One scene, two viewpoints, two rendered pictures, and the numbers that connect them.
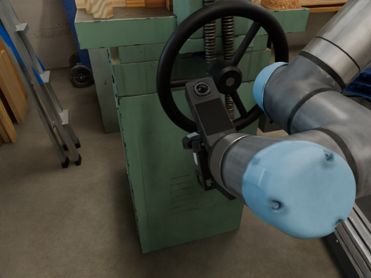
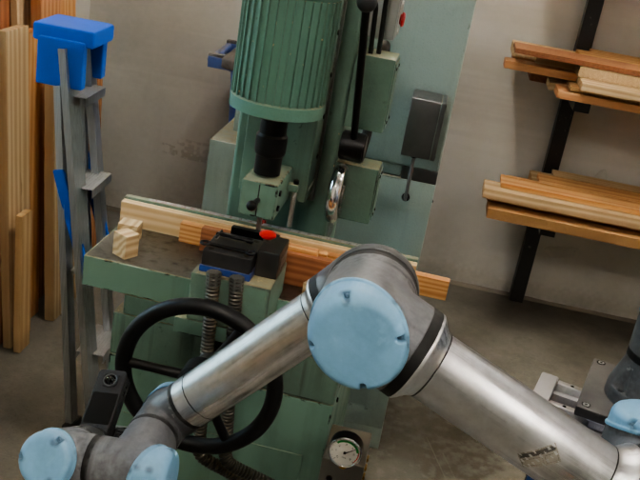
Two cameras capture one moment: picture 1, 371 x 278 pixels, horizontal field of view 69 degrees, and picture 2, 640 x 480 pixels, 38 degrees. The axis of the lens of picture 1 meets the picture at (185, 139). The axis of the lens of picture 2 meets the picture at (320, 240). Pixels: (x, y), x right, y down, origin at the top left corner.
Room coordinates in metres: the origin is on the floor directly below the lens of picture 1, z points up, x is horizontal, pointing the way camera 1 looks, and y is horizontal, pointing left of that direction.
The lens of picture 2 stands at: (-0.64, -0.75, 1.62)
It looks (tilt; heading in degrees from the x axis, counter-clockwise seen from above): 22 degrees down; 23
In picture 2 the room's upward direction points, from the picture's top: 10 degrees clockwise
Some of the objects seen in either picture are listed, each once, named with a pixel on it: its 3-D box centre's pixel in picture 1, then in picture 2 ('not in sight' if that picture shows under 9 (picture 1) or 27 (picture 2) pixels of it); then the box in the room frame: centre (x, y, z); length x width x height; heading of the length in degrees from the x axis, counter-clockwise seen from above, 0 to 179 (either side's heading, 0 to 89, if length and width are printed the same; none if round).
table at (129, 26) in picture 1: (197, 22); (246, 292); (0.76, -0.03, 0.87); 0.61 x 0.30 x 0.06; 106
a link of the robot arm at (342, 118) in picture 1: (353, 144); (136, 463); (0.23, -0.18, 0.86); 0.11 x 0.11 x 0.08; 16
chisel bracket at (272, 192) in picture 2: not in sight; (266, 192); (0.88, 0.02, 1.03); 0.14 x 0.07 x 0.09; 16
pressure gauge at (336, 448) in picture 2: not in sight; (345, 451); (0.73, -0.30, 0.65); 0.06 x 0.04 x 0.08; 106
